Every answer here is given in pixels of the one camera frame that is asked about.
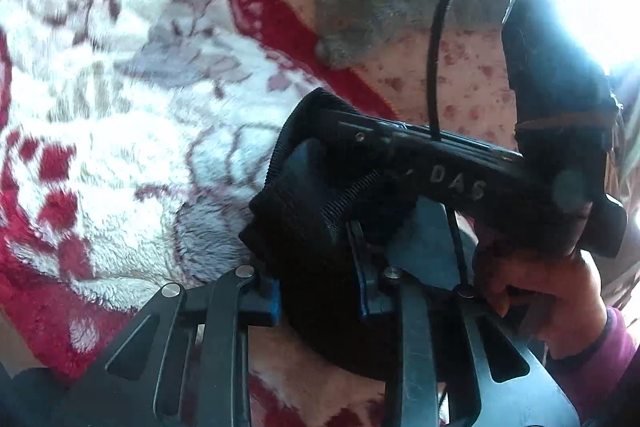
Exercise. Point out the person's right hand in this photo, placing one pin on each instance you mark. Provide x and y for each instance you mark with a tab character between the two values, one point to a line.
564	294

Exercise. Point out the red white floral fleece blanket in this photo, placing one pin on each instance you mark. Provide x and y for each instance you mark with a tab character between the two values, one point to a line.
133	135

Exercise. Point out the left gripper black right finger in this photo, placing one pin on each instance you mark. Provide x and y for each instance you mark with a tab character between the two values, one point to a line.
445	358

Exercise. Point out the pink sleeve right forearm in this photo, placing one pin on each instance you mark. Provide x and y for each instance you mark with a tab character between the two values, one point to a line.
591	378

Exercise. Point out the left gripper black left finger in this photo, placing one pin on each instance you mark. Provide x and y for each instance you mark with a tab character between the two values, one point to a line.
182	360

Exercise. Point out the black knit pants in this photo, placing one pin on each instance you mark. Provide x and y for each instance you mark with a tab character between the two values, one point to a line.
299	229

